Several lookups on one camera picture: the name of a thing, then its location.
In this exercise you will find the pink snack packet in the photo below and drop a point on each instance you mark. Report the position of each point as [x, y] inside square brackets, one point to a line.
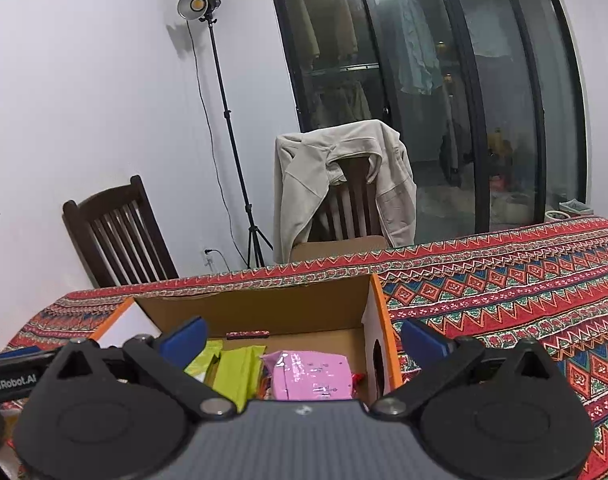
[309, 375]

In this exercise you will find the black framed glass sliding door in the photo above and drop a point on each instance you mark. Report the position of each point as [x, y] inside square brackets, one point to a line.
[484, 110]

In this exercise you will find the white wall socket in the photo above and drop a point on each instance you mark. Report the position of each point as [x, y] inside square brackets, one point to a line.
[209, 255]

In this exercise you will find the patterned red tablecloth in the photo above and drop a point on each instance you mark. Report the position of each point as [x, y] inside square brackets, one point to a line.
[509, 285]

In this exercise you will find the beige jacket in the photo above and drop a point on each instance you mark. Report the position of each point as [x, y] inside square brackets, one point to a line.
[304, 175]

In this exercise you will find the wooden chair with tan seat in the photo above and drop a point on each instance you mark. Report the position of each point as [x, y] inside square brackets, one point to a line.
[351, 195]

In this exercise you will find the green snack packet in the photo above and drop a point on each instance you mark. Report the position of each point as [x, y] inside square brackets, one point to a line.
[204, 360]
[239, 375]

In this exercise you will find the dark wooden slatted chair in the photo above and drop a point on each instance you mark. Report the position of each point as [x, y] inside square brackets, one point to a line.
[104, 199]

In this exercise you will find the hanging light blue shirt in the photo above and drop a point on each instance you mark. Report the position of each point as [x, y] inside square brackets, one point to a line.
[419, 50]

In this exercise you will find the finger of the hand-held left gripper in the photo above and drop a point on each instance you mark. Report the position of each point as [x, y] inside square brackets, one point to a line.
[14, 358]

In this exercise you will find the red snack packet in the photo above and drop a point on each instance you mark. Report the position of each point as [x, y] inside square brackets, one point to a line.
[358, 379]

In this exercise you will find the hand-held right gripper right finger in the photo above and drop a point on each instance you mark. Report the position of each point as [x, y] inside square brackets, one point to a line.
[424, 340]

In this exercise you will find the studio light on tripod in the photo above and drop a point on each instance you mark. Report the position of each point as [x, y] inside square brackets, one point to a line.
[196, 4]

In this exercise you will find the orange cardboard box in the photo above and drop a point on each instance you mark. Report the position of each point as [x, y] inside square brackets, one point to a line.
[284, 305]

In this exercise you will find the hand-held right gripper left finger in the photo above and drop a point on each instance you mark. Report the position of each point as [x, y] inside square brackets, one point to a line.
[184, 340]

